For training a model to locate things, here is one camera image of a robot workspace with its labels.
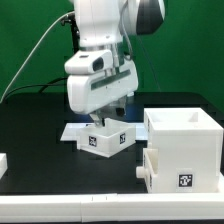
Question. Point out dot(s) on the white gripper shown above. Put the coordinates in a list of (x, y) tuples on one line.
[(88, 93)]

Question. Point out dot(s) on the white drawer without knob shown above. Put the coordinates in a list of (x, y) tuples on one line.
[(107, 140)]

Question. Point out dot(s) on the white drawer with knob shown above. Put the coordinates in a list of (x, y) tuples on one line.
[(149, 169)]

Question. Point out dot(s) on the white drawer cabinet box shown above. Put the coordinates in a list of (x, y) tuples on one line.
[(189, 144)]

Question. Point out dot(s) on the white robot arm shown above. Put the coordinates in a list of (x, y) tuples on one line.
[(108, 24)]

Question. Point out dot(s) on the white marker sheet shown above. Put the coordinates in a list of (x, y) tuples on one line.
[(69, 133)]

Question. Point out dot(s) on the white block at left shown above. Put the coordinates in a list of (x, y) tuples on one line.
[(3, 164)]

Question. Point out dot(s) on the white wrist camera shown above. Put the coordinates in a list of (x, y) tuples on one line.
[(89, 62)]

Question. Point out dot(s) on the black camera stand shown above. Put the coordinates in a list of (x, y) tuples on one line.
[(69, 18)]

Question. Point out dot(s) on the white front border rail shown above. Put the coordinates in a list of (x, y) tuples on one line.
[(111, 207)]

